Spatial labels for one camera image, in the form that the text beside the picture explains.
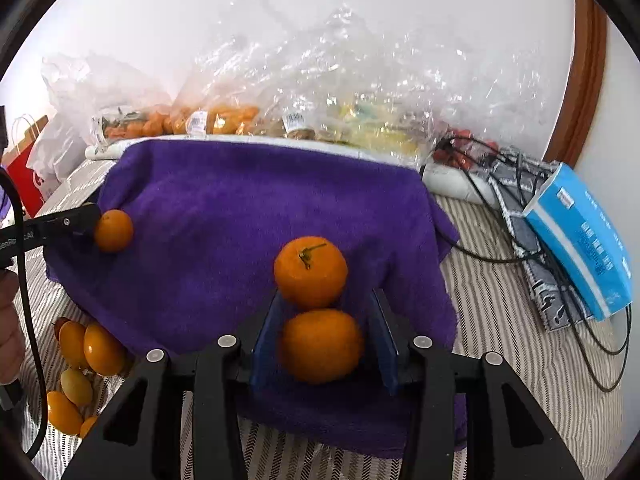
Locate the purple towel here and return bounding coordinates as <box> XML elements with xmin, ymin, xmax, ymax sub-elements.
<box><xmin>44</xmin><ymin>139</ymin><xmax>461</xmax><ymax>461</ymax></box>

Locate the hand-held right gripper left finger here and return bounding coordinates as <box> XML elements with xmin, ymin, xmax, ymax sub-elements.
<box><xmin>60</xmin><ymin>290</ymin><xmax>287</xmax><ymax>480</ymax></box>

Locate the clear bag of oranges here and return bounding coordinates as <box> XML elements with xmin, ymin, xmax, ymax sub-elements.
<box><xmin>170</xmin><ymin>35</ymin><xmax>281</xmax><ymax>137</ymax></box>

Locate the blue tissue box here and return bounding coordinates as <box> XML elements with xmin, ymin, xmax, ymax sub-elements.
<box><xmin>522</xmin><ymin>162</ymin><xmax>633</xmax><ymax>322</ymax></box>

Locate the clear bag of kiwis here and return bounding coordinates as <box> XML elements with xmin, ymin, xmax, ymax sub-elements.
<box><xmin>265</xmin><ymin>110</ymin><xmax>323</xmax><ymax>142</ymax></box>

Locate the clear bag of yellow fruit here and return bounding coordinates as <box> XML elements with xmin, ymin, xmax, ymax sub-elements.
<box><xmin>310</xmin><ymin>5</ymin><xmax>451</xmax><ymax>161</ymax></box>

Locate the clear bag of leafy mandarins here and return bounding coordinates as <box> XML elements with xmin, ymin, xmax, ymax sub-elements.
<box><xmin>42</xmin><ymin>52</ymin><xmax>173</xmax><ymax>141</ymax></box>

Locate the red paper bag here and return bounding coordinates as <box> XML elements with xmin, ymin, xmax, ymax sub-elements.
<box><xmin>1</xmin><ymin>152</ymin><xmax>48</xmax><ymax>218</ymax></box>

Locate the wooden door frame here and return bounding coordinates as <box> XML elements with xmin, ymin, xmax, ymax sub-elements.
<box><xmin>542</xmin><ymin>0</ymin><xmax>608</xmax><ymax>171</ymax></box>

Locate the clear bag of red tomatoes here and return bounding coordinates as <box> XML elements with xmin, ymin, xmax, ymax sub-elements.
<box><xmin>432</xmin><ymin>129</ymin><xmax>501</xmax><ymax>168</ymax></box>

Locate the orange with stem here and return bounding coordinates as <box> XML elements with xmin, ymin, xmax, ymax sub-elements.
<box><xmin>274</xmin><ymin>236</ymin><xmax>349</xmax><ymax>311</ymax></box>

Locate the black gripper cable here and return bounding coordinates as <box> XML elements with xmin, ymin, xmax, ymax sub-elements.
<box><xmin>0</xmin><ymin>167</ymin><xmax>42</xmax><ymax>461</ymax></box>

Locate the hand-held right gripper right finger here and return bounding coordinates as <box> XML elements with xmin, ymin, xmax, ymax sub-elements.
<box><xmin>369</xmin><ymin>287</ymin><xmax>586</xmax><ymax>480</ymax></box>

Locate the grey plastic bag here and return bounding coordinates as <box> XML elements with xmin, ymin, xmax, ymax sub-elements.
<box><xmin>27</xmin><ymin>112</ymin><xmax>93</xmax><ymax>183</ymax></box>

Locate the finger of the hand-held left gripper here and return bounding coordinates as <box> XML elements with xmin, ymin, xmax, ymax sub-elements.
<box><xmin>22</xmin><ymin>203</ymin><xmax>102</xmax><ymax>247</ymax></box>

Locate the person's left hand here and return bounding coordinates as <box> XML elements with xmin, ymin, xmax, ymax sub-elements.
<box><xmin>0</xmin><ymin>270</ymin><xmax>26</xmax><ymax>387</ymax></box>

